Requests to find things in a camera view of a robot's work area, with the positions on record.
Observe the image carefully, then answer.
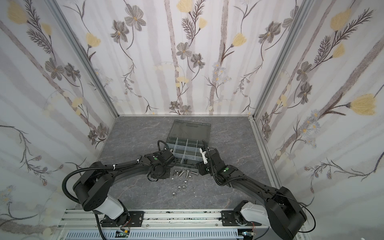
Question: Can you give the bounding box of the clear plastic organizer box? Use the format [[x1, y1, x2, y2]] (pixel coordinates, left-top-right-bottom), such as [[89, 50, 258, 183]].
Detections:
[[166, 120, 212, 169]]

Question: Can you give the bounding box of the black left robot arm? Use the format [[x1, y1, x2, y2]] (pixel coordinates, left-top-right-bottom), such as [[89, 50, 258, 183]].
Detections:
[[62, 140, 175, 221]]

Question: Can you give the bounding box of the white slotted cable duct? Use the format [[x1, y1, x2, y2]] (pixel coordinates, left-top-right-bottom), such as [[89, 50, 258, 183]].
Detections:
[[64, 229, 244, 240]]

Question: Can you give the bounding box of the silver bolt pile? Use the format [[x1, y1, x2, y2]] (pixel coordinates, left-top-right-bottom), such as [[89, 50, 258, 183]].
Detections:
[[173, 169, 199, 180]]

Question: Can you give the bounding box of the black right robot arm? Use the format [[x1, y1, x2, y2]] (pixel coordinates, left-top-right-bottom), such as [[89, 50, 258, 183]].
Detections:
[[198, 141, 308, 240]]

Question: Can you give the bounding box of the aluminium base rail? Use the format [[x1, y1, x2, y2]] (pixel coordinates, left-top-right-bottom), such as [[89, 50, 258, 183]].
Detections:
[[53, 209, 279, 240]]

